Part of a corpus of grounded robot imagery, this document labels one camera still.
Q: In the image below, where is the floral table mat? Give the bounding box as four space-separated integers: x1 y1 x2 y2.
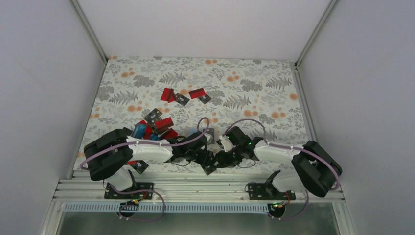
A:
81 56 308 147

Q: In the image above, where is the red card upper pile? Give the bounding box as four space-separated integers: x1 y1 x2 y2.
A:
153 117 174 133

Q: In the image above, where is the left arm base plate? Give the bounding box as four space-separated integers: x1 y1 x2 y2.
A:
104 182 154 200

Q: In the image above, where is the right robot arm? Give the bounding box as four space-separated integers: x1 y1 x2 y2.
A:
216 126 343 200

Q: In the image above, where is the black card upper pile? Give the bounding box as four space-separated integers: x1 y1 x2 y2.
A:
144 109 162 124

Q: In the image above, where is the black card bottom pair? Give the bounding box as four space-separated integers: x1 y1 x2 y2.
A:
205 128 215 145

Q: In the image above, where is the red card centre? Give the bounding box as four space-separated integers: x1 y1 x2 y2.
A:
160 128 178 139

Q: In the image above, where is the aluminium rail frame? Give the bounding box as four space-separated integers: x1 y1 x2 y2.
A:
53 171 345 203

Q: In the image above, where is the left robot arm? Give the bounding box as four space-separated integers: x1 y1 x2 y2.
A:
80 128 216 198

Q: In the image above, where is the blue card pile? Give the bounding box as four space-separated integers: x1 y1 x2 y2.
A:
130 123 147 139

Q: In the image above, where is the red card top middle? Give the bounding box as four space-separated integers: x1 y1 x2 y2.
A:
188 88 206 99

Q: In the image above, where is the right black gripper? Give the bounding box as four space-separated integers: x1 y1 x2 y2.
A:
211 145 244 168

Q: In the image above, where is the grey cable duct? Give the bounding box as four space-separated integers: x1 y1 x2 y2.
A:
63 202 268 214

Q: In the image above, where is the red card top left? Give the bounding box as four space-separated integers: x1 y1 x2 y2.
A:
161 88 177 103

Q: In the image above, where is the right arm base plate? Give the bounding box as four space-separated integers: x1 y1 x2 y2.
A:
245 182 296 201

